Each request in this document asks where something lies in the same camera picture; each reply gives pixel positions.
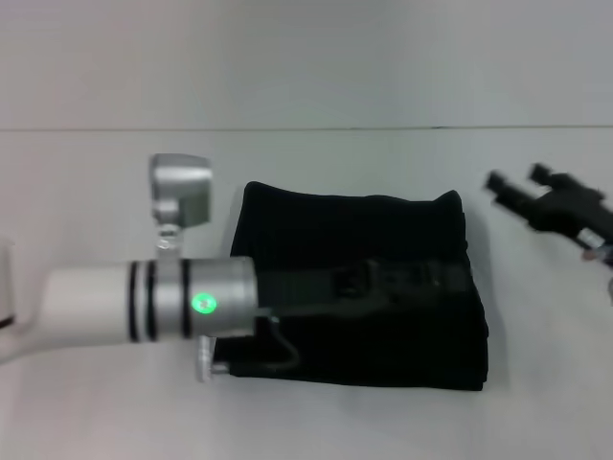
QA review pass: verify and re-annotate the black shirt with FREE print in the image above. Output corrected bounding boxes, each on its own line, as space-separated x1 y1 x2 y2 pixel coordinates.
213 180 504 392

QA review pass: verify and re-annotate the left arm cable with plug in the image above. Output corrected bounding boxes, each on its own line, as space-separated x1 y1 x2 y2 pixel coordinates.
193 310 301 384

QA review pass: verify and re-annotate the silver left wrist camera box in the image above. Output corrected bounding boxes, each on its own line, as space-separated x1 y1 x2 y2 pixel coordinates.
148 152 215 250

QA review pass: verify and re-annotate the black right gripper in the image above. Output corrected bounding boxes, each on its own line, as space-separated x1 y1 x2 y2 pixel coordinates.
483 162 613 255

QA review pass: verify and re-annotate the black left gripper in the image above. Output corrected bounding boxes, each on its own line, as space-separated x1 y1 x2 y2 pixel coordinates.
253 261 473 320

